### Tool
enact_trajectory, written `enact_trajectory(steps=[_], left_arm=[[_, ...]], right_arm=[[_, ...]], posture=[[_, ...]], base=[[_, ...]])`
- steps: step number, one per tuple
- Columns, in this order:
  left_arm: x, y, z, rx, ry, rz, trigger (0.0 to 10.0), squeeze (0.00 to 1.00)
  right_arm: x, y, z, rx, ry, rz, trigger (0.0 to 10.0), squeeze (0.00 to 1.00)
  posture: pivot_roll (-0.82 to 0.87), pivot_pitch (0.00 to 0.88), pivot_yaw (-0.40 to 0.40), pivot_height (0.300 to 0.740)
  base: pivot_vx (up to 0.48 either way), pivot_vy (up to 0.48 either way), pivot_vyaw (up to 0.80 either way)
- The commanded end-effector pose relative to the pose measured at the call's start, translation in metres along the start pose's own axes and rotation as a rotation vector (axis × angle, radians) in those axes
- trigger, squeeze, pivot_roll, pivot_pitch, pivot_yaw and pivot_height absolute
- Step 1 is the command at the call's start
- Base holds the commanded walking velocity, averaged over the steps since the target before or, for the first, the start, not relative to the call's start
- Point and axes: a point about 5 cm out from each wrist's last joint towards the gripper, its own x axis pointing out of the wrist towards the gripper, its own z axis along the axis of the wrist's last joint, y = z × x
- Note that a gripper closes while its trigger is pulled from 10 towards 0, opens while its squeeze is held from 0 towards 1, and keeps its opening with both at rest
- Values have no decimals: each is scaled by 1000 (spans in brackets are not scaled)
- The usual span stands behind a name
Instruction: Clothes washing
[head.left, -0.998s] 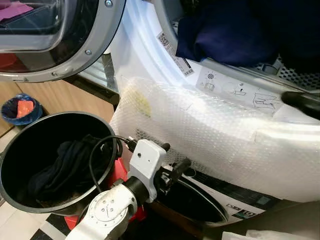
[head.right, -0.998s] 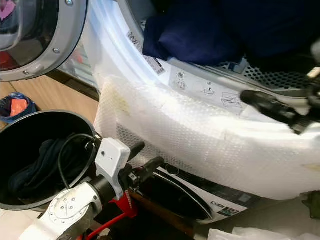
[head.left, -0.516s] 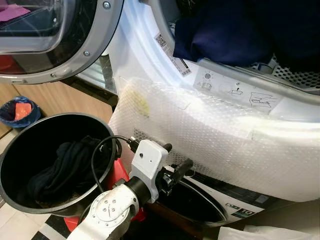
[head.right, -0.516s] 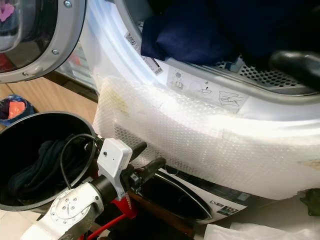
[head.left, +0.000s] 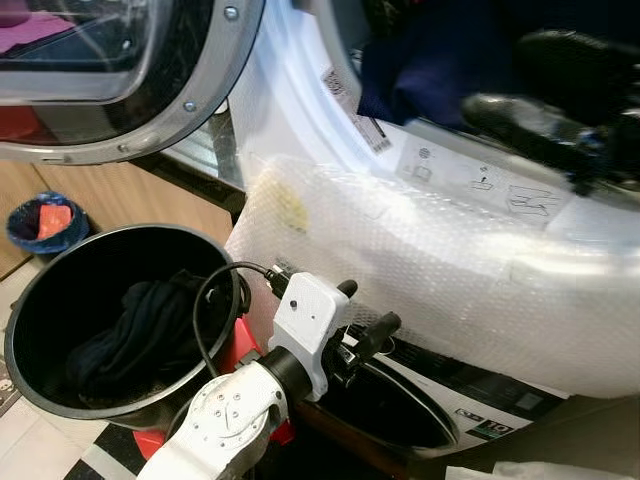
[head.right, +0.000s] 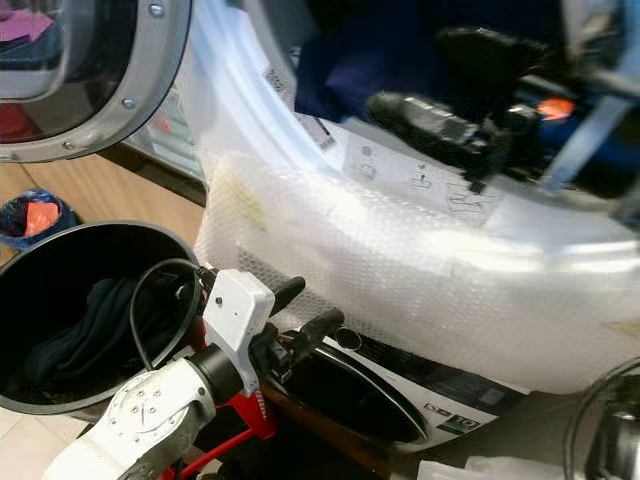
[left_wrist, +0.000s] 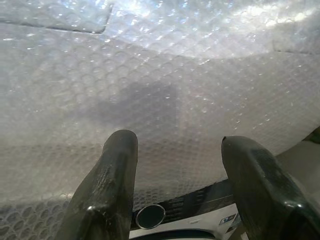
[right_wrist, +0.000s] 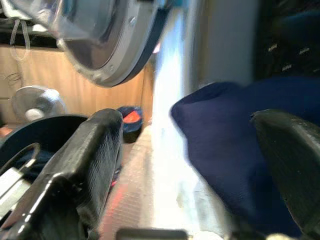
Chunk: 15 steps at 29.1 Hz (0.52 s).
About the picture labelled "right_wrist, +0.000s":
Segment navy blue garment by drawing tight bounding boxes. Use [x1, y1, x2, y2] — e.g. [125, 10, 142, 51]
[171, 76, 320, 238]

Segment light wooden cabinet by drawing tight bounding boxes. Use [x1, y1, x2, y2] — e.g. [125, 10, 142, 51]
[0, 44, 155, 126]

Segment small blue lined trash bin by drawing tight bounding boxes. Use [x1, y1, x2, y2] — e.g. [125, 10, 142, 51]
[117, 106, 145, 144]

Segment white desk fan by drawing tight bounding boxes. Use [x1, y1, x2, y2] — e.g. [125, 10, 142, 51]
[11, 85, 67, 123]

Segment white clothes dryer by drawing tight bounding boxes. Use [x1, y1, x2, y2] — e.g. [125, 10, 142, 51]
[149, 0, 320, 240]

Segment round silver glass dryer door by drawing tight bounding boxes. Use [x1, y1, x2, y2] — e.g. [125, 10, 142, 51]
[9, 0, 173, 88]

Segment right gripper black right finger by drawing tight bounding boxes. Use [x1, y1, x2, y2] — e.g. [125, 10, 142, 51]
[250, 109, 320, 240]

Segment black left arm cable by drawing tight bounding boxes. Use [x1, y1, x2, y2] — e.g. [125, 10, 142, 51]
[0, 142, 42, 175]

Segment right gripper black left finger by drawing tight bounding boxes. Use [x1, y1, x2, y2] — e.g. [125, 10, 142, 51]
[4, 109, 124, 240]

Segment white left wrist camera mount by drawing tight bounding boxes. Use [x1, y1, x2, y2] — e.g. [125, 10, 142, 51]
[0, 167, 27, 218]

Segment black round laundry bucket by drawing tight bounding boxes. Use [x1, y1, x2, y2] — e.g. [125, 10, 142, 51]
[0, 114, 90, 176]

